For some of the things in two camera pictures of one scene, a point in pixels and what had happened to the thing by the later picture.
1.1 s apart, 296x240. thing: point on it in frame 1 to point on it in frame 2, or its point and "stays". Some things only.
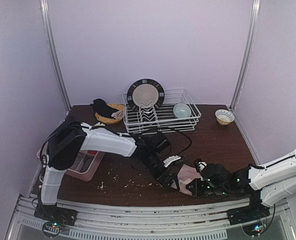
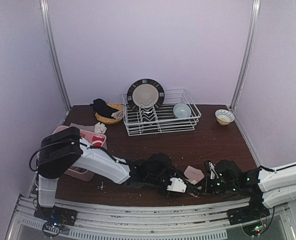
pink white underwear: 186,174 stays
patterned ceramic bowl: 224,117 stays
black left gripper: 166,176 to 188,187
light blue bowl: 182,110 stays
